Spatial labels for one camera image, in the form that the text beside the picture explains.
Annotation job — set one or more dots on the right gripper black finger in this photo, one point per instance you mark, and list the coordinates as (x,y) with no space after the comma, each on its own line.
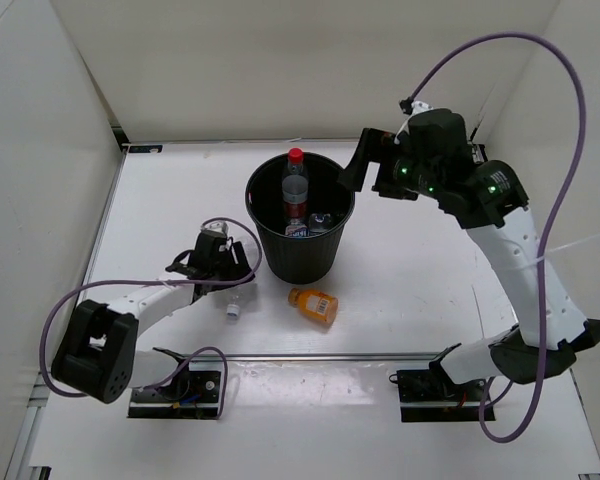
(374,146)
(394,189)

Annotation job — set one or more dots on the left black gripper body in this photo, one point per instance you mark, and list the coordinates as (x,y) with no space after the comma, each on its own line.
(215,267)

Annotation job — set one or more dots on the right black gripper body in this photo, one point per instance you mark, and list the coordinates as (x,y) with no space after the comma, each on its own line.
(419,177)

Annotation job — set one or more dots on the tall clear crushed bottle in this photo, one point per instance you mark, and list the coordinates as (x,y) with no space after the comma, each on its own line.
(241,296)

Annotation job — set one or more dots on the small clear black-cap bottle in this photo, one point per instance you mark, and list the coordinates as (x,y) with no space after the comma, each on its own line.
(320,223)

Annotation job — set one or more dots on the red label clear bottle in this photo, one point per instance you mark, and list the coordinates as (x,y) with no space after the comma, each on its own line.
(295,186)

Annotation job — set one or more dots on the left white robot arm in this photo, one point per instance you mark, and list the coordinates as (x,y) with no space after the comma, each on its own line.
(98,356)

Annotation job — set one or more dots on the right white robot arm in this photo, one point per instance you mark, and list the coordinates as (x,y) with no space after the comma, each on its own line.
(492,207)

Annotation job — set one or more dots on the black plastic waste bin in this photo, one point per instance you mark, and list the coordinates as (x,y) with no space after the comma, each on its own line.
(298,260)

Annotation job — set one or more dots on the orange juice bottle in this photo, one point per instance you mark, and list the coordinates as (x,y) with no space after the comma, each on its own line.
(315,305)

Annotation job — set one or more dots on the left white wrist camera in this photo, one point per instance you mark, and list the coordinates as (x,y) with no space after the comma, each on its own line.
(218,228)

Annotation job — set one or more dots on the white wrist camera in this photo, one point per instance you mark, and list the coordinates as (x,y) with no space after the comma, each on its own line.
(218,228)
(416,107)

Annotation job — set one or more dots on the right aluminium frame rail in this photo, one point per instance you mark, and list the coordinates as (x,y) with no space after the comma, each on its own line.
(478,153)

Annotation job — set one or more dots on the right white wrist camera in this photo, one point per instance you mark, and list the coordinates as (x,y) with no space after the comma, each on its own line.
(416,107)

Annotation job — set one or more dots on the front aluminium rail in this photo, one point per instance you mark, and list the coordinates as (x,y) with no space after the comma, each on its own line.
(401,356)

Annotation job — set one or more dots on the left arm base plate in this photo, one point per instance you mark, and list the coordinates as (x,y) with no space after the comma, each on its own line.
(194,394)

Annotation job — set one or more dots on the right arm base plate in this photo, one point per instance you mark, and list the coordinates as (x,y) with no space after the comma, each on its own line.
(421,399)

